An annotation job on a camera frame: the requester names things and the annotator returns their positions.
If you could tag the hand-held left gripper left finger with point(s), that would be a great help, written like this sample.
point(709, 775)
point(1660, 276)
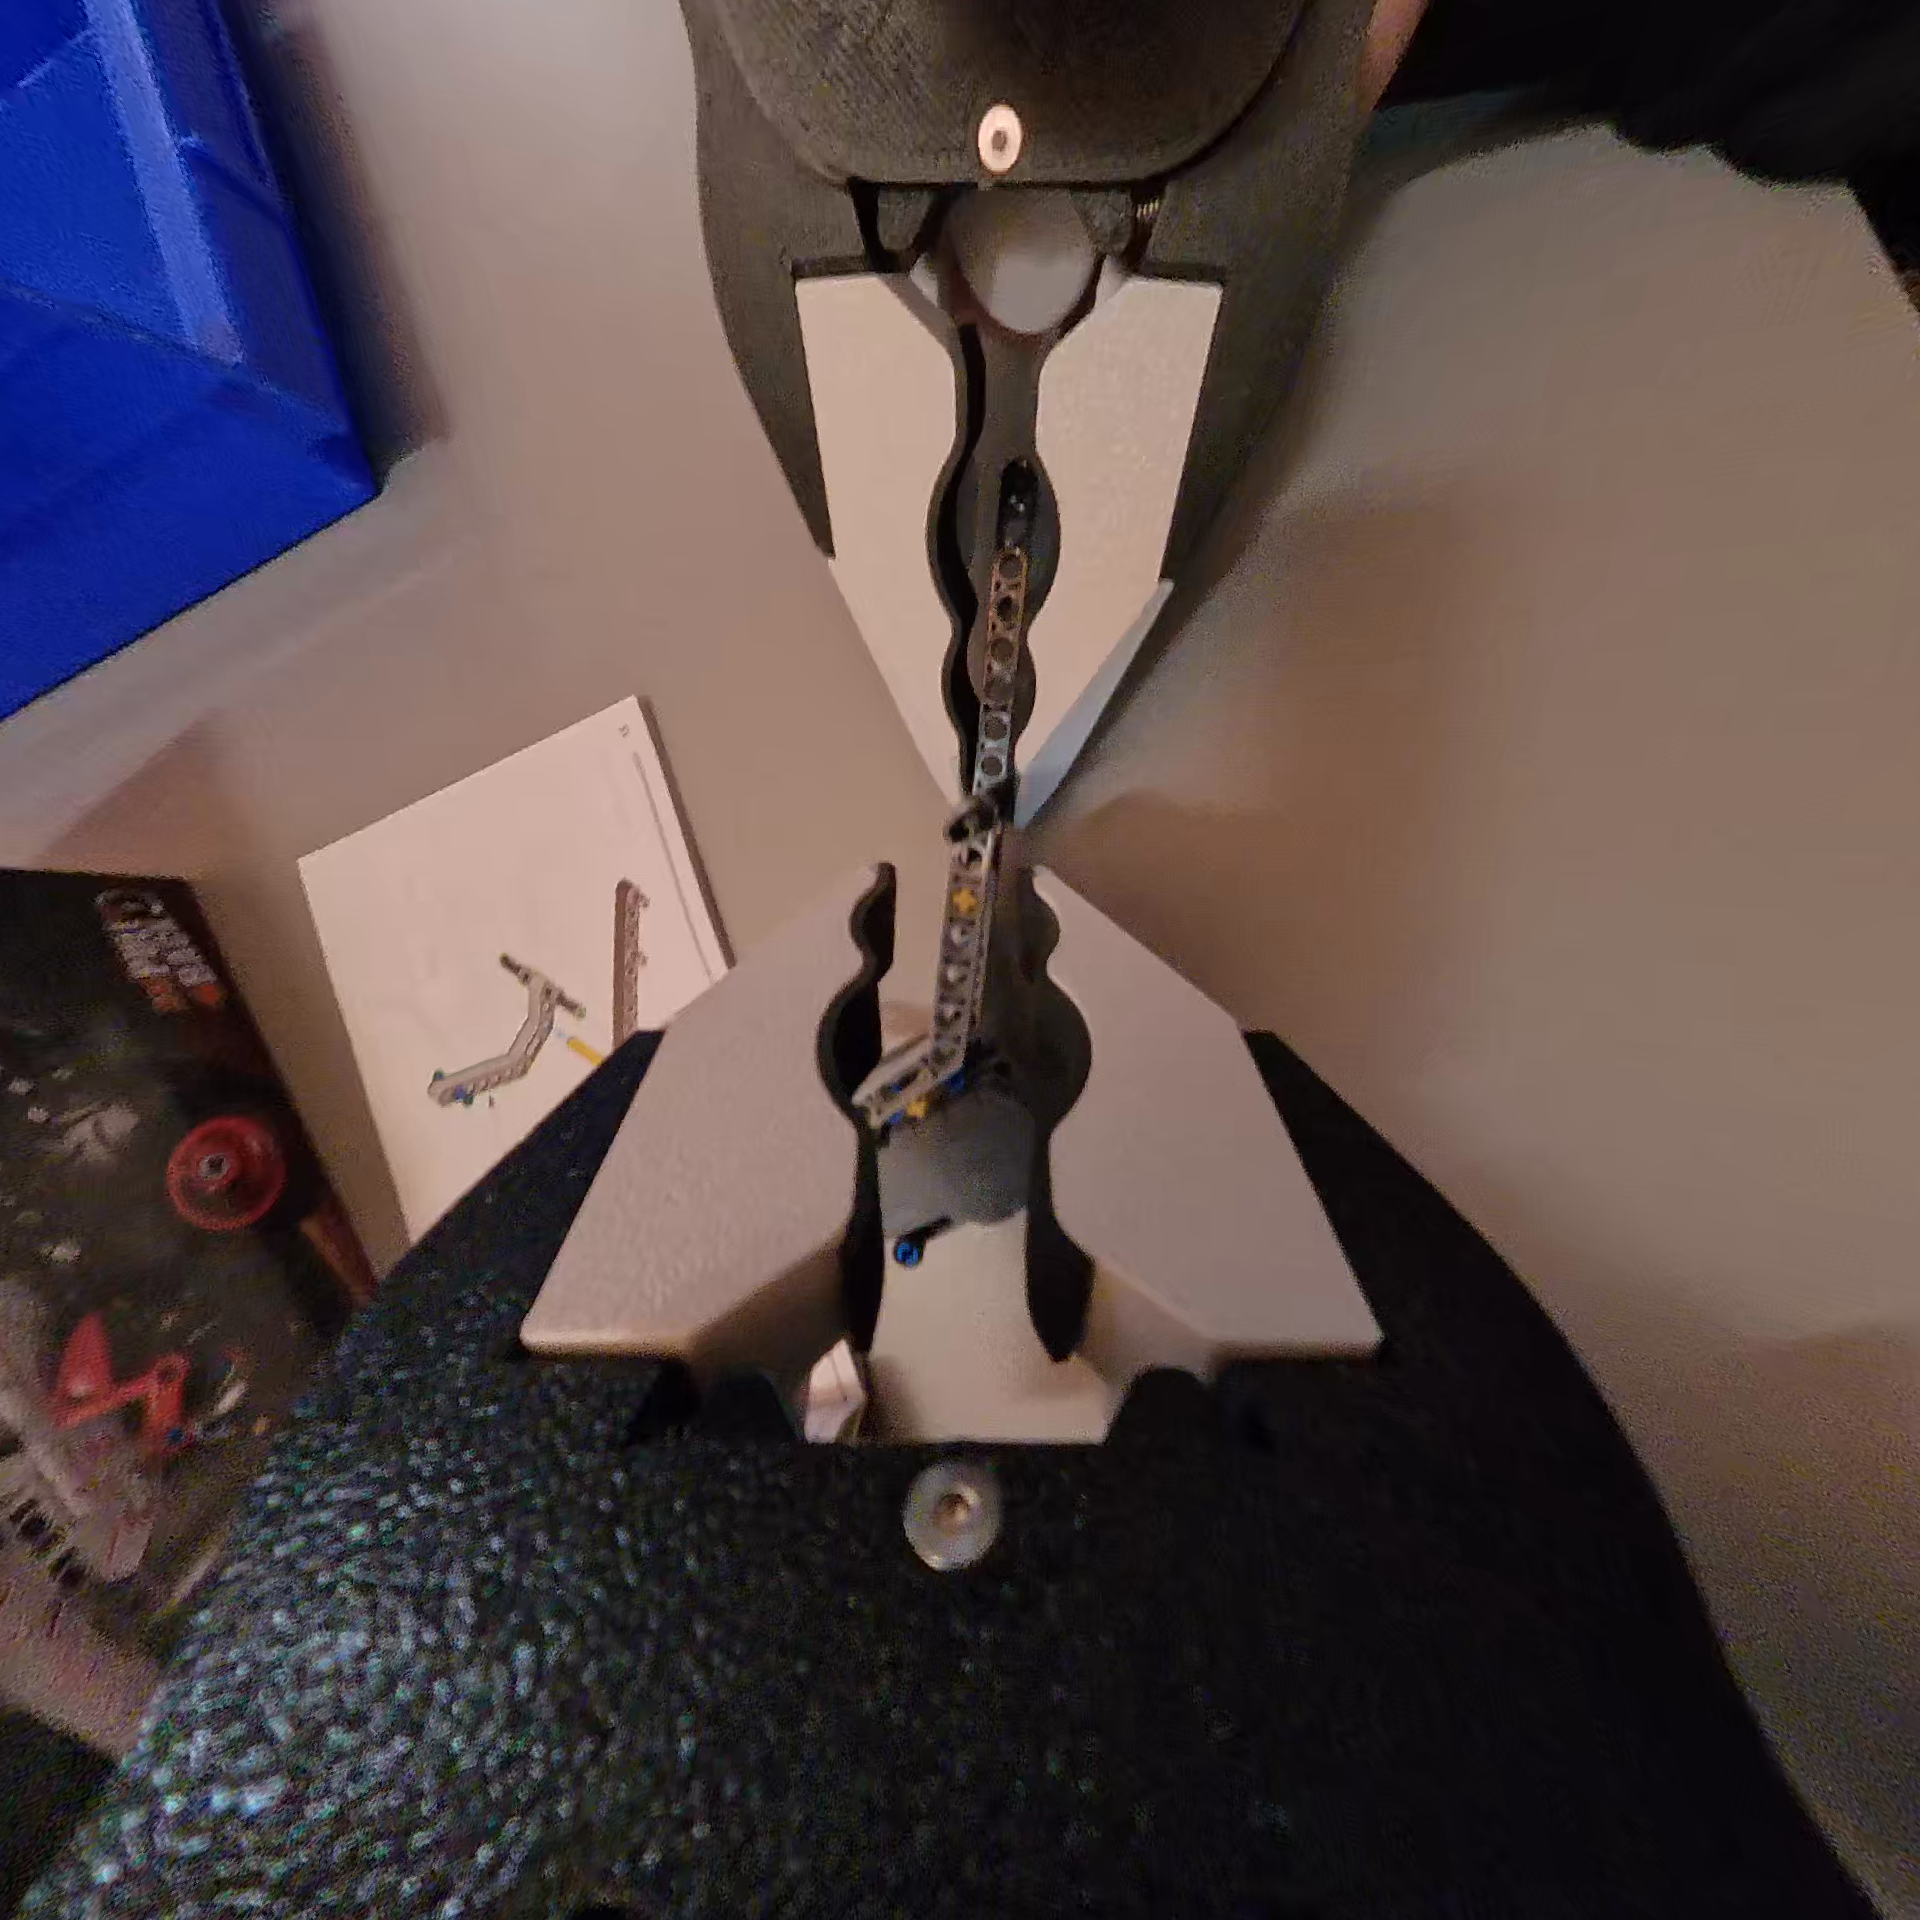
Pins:
point(692, 1200)

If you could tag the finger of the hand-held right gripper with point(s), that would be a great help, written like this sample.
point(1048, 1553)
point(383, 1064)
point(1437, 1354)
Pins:
point(869, 451)
point(1125, 451)

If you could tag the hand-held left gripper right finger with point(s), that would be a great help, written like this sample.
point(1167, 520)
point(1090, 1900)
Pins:
point(1200, 1200)

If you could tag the white instruction booklet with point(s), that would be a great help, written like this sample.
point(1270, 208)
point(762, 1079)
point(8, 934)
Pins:
point(494, 931)

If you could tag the grey toy motor assembly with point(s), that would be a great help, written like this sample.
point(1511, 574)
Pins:
point(960, 960)

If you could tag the person's right forearm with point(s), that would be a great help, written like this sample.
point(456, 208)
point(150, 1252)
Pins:
point(1652, 60)

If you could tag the black toy set box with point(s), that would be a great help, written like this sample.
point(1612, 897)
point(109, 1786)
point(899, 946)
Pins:
point(135, 1200)

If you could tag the blue plastic bin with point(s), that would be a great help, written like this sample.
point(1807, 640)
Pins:
point(150, 375)

